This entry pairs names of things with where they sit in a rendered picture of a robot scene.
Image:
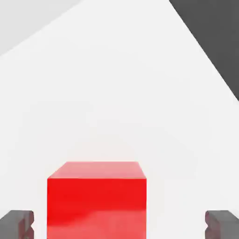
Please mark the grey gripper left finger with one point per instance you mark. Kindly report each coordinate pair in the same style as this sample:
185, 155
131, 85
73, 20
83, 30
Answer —
13, 225

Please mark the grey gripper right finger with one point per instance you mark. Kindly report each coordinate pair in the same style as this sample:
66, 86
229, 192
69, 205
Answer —
224, 225

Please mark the small red cube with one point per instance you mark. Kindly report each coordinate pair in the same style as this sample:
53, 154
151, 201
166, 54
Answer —
96, 205

